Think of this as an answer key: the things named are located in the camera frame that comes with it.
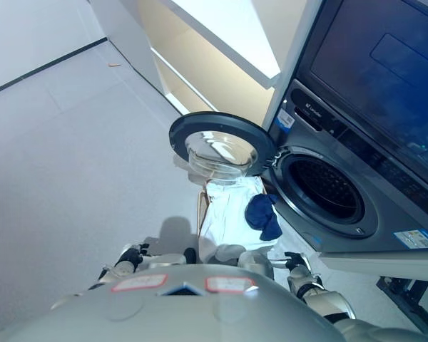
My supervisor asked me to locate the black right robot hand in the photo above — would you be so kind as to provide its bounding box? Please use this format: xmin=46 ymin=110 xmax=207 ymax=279
xmin=284 ymin=251 xmax=313 ymax=274

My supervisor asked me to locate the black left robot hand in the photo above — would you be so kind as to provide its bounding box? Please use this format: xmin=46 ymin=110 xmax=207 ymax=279
xmin=115 ymin=242 xmax=151 ymax=269

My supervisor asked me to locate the dark blue garment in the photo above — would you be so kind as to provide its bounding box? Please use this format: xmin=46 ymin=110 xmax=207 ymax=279
xmin=244 ymin=193 xmax=283 ymax=241

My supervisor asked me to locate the silver robot torso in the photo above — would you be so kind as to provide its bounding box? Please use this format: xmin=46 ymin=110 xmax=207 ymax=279
xmin=49 ymin=264 xmax=344 ymax=342

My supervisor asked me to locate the silver right robot leg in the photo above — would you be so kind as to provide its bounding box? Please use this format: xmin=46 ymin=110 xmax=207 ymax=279
xmin=236 ymin=249 xmax=289 ymax=276

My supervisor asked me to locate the grey front-load washing machine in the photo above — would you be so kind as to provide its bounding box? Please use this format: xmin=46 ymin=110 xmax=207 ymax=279
xmin=260 ymin=78 xmax=428 ymax=256

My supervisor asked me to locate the black metal machine stand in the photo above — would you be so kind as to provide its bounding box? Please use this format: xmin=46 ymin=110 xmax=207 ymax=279
xmin=374 ymin=275 xmax=428 ymax=318

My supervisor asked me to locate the white cloth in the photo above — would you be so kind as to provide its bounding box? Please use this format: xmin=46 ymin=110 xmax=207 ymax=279
xmin=173 ymin=156 xmax=283 ymax=265

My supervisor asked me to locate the dark stacked dryer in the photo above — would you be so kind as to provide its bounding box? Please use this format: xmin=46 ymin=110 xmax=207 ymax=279
xmin=294 ymin=0 xmax=428 ymax=168

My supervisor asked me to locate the red-bordered white torso sticker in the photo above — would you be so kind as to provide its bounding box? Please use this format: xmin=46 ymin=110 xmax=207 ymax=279
xmin=111 ymin=274 xmax=169 ymax=294
xmin=204 ymin=275 xmax=257 ymax=294

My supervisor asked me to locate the white shelf cabinet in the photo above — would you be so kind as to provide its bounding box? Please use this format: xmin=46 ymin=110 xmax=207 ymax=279
xmin=135 ymin=0 xmax=330 ymax=130

